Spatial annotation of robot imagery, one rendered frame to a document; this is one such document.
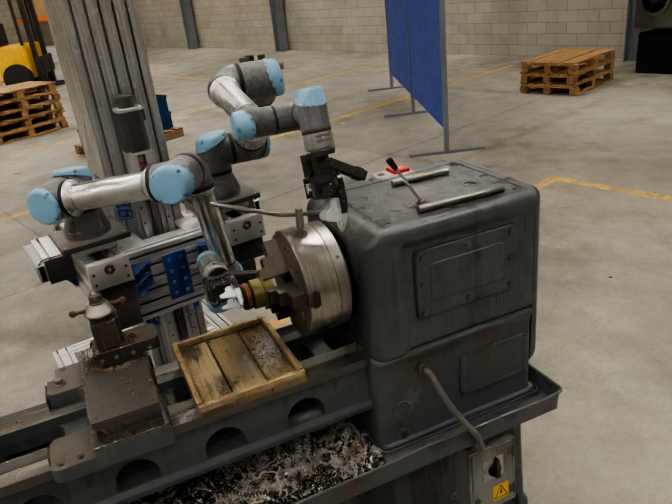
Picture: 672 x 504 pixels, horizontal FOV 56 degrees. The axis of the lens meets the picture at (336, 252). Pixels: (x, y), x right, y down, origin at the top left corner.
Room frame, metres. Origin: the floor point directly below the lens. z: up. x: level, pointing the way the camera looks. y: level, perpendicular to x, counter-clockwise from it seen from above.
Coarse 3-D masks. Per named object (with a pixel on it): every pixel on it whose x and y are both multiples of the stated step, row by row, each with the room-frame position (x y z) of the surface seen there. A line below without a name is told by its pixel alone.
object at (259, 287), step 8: (256, 280) 1.58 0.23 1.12; (264, 280) 1.59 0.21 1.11; (240, 288) 1.56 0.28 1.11; (248, 288) 1.55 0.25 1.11; (256, 288) 1.55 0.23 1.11; (264, 288) 1.55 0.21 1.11; (248, 296) 1.54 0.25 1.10; (256, 296) 1.54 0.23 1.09; (264, 296) 1.55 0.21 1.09; (248, 304) 1.53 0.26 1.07; (256, 304) 1.54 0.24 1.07; (264, 304) 1.55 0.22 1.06
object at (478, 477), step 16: (416, 368) 1.53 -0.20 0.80; (448, 400) 1.46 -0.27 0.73; (480, 448) 1.46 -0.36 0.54; (496, 448) 1.57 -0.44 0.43; (512, 448) 1.59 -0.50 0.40; (464, 464) 1.55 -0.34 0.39; (480, 464) 1.54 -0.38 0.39; (496, 464) 1.53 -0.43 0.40; (512, 464) 1.59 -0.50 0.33; (464, 480) 1.56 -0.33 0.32; (480, 480) 1.54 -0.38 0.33; (496, 480) 1.56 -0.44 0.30; (512, 480) 1.59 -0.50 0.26; (464, 496) 1.56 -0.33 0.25; (480, 496) 1.54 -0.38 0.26; (496, 496) 1.56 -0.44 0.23; (512, 496) 1.59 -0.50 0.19
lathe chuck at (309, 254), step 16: (304, 224) 1.67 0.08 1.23; (288, 240) 1.58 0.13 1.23; (304, 240) 1.58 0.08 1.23; (320, 240) 1.58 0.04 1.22; (288, 256) 1.59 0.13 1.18; (304, 256) 1.53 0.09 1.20; (320, 256) 1.54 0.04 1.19; (304, 272) 1.50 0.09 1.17; (320, 272) 1.51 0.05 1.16; (304, 288) 1.50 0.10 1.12; (320, 288) 1.49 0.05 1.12; (336, 288) 1.50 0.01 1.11; (320, 304) 1.49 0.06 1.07; (336, 304) 1.50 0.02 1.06; (304, 320) 1.53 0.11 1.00; (320, 320) 1.49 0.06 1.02; (336, 320) 1.52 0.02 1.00
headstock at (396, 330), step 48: (384, 192) 1.81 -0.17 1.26; (432, 192) 1.76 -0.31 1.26; (528, 192) 1.68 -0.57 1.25; (336, 240) 1.66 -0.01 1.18; (384, 240) 1.50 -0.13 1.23; (432, 240) 1.57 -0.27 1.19; (480, 240) 1.62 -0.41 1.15; (528, 240) 1.69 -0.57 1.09; (384, 288) 1.49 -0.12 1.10; (432, 288) 1.55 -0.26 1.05; (480, 288) 1.62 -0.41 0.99; (528, 288) 1.69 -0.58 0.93; (384, 336) 1.48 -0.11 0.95; (432, 336) 1.56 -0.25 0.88
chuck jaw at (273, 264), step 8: (272, 240) 1.67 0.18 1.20; (264, 248) 1.67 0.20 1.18; (272, 248) 1.65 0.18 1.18; (272, 256) 1.64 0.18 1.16; (280, 256) 1.64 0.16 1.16; (264, 264) 1.62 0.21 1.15; (272, 264) 1.62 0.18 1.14; (280, 264) 1.63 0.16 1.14; (256, 272) 1.63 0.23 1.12; (264, 272) 1.60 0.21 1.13; (272, 272) 1.61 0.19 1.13; (280, 272) 1.61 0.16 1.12; (288, 272) 1.65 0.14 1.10
